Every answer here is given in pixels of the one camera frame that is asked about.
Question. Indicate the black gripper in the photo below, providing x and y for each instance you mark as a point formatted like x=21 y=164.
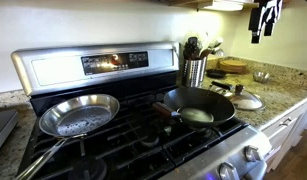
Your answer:
x=256 y=15

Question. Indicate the silver lid with brown knob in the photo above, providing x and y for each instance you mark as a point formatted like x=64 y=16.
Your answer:
x=246 y=100

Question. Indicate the silver stove knob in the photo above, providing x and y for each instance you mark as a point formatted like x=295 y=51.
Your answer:
x=253 y=153
x=228 y=172

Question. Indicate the stainless steel frying pan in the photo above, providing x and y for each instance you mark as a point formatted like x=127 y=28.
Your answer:
x=79 y=115

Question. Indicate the small metal bowl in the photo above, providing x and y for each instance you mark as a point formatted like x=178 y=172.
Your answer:
x=261 y=77

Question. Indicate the under-cabinet light strip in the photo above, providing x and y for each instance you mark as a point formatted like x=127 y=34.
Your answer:
x=223 y=5

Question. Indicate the small black cast iron skillet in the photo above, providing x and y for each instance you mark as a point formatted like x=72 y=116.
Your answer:
x=215 y=73

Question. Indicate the dark wooden spatula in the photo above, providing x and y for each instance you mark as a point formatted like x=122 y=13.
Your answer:
x=192 y=46

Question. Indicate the perforated steel utensil holder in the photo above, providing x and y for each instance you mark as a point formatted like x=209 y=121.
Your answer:
x=193 y=73

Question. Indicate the kitchen base cabinet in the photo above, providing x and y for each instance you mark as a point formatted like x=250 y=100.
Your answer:
x=283 y=133

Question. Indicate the stainless steel gas range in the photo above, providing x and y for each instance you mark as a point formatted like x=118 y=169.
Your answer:
x=59 y=70

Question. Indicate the black flat countertop appliance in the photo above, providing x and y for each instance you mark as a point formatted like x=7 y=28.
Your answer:
x=2 y=128

